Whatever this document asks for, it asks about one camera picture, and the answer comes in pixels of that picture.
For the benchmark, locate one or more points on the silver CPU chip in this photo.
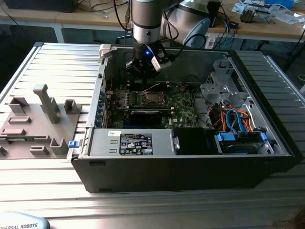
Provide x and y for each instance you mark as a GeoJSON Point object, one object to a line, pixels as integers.
{"type": "Point", "coordinates": [152, 97]}

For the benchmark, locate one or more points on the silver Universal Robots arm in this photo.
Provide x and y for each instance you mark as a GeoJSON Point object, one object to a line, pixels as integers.
{"type": "Point", "coordinates": [146, 23]}

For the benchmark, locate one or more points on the black RAM slot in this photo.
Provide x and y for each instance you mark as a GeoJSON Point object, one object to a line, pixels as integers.
{"type": "Point", "coordinates": [163, 87]}

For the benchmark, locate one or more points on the CPU socket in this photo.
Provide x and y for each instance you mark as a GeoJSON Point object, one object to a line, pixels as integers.
{"type": "Point", "coordinates": [141, 105]}

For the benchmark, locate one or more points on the CPU cooler heat sink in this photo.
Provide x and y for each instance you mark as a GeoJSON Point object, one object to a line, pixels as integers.
{"type": "Point", "coordinates": [246, 15]}

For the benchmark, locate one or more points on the round coin battery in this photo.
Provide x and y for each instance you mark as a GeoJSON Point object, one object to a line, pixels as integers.
{"type": "Point", "coordinates": [182, 88]}

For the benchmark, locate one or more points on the blue expansion card retainer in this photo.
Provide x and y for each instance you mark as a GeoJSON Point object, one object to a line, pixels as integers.
{"type": "Point", "coordinates": [102, 95]}

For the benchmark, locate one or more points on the black graphics card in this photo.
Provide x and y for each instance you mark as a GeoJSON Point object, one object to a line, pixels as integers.
{"type": "Point", "coordinates": [145, 117]}

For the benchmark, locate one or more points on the white power strip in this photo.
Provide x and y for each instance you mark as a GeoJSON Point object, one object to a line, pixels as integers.
{"type": "Point", "coordinates": [210, 44]}

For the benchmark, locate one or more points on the green motherboard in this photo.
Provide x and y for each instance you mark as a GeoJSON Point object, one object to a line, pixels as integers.
{"type": "Point", "coordinates": [183, 112]}

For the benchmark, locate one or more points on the wooden desk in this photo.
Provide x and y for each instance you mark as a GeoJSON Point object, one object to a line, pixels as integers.
{"type": "Point", "coordinates": [83, 17]}
{"type": "Point", "coordinates": [262, 29]}

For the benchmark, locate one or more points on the metal disk bay cage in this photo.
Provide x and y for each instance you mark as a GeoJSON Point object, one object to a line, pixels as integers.
{"type": "Point", "coordinates": [212, 90]}

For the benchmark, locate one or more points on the black upright box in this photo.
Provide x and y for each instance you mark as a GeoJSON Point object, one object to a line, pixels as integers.
{"type": "Point", "coordinates": [214, 14]}

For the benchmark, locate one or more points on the grey power supply unit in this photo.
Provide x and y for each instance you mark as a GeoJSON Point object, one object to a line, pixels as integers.
{"type": "Point", "coordinates": [104, 143]}

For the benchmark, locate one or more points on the small black connector box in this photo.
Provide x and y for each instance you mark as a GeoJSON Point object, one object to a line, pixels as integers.
{"type": "Point", "coordinates": [234, 25]}

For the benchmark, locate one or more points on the black plastic fan shroud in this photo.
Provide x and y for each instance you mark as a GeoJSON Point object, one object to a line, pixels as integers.
{"type": "Point", "coordinates": [190, 140]}

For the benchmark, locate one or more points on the blue case latch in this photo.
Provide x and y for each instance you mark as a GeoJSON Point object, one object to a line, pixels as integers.
{"type": "Point", "coordinates": [73, 144]}

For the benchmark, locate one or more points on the black device case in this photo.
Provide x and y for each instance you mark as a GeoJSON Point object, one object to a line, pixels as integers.
{"type": "Point", "coordinates": [40, 4]}

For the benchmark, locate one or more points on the hard disk in blue carrier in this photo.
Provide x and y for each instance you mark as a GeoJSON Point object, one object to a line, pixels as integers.
{"type": "Point", "coordinates": [225, 137]}

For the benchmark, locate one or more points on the black PC case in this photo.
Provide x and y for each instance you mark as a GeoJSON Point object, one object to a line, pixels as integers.
{"type": "Point", "coordinates": [166, 174]}

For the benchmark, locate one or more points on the grey parts rack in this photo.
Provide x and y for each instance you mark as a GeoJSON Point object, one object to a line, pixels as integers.
{"type": "Point", "coordinates": [38, 124]}

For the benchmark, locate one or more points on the blue box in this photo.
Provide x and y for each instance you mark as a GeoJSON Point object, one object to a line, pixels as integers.
{"type": "Point", "coordinates": [281, 3]}

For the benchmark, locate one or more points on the clear plastic bag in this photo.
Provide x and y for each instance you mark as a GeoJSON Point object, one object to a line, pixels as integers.
{"type": "Point", "coordinates": [290, 17]}

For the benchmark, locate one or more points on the pale blue teach pendant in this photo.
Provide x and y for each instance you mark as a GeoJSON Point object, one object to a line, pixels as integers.
{"type": "Point", "coordinates": [21, 224]}

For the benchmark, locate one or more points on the person's brown haired head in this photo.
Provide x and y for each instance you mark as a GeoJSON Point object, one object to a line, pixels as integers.
{"type": "Point", "coordinates": [301, 219]}

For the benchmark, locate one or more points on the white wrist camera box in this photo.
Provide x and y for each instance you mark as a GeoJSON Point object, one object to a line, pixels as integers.
{"type": "Point", "coordinates": [162, 64]}

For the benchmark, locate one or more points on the grey metal drive bracket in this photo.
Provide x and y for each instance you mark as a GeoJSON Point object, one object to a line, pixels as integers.
{"type": "Point", "coordinates": [262, 16]}

